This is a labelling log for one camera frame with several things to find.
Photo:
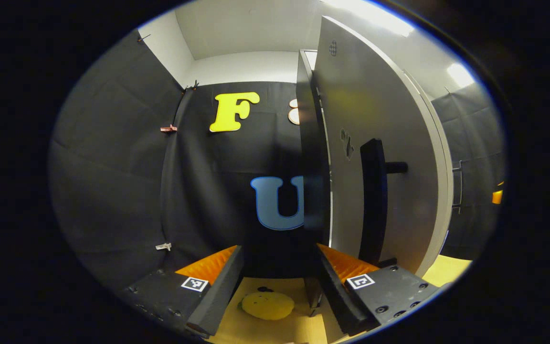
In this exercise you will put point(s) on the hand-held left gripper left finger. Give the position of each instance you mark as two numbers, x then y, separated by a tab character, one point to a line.
217	296

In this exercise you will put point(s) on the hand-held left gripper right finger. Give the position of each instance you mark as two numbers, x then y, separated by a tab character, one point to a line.
337	296

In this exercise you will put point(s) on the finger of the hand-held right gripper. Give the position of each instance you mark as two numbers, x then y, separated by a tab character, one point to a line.
497	197

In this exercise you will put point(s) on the white cabinet door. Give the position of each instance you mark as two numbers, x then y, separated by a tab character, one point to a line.
413	215
447	191

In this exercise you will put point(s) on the yellow round coaster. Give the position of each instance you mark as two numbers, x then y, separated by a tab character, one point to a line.
268	306

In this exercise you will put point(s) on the grey cabinet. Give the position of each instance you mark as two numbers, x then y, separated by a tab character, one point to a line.
313	167

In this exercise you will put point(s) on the white clip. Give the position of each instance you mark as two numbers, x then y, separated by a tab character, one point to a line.
163	246

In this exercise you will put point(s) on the small ceiling light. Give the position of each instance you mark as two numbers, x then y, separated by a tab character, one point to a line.
460	75

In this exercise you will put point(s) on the black backdrop cloth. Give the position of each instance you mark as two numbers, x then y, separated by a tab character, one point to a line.
112	167

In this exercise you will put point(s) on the red clip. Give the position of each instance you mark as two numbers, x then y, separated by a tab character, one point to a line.
169	128

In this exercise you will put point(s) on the long ceiling light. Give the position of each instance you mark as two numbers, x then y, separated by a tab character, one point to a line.
375	14

